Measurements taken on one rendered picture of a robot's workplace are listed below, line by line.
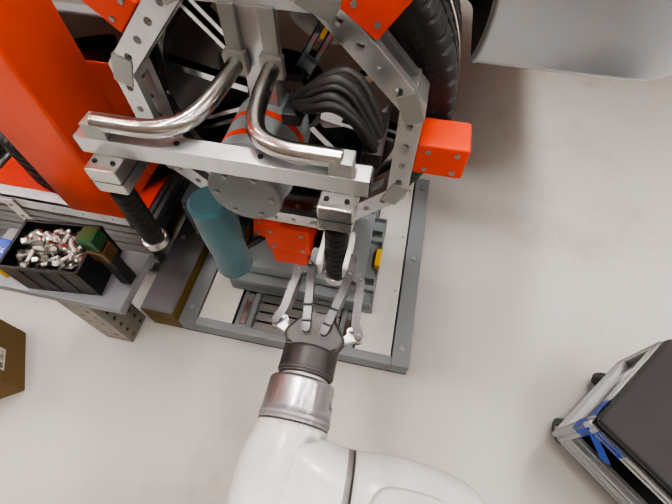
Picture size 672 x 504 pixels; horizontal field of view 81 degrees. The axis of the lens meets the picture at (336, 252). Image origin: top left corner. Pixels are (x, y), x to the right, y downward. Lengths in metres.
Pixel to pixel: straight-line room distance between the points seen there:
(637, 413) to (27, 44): 1.51
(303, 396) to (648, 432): 0.94
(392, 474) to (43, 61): 0.90
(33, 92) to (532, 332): 1.56
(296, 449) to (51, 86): 0.80
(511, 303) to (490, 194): 0.53
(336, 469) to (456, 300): 1.16
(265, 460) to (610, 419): 0.92
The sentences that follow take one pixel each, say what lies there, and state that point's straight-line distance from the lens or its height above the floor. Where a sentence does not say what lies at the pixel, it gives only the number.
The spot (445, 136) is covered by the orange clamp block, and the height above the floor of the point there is 0.88.
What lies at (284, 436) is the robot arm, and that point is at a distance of 0.49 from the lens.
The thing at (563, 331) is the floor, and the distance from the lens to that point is 1.67.
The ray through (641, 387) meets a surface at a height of 0.34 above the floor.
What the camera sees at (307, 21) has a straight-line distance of 1.32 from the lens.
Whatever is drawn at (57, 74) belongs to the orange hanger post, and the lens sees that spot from 1.00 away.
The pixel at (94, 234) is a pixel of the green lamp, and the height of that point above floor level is 0.66.
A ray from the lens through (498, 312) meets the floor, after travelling 1.60.
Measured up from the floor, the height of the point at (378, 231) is 0.18.
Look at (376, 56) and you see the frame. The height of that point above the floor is 1.03.
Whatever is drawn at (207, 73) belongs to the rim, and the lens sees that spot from 0.88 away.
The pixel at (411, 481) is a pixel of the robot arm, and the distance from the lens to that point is 0.50.
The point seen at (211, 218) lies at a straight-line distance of 0.82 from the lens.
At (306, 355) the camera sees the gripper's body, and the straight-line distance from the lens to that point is 0.52.
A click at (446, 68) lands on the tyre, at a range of 0.73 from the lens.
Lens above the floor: 1.36
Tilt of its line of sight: 58 degrees down
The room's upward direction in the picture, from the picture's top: straight up
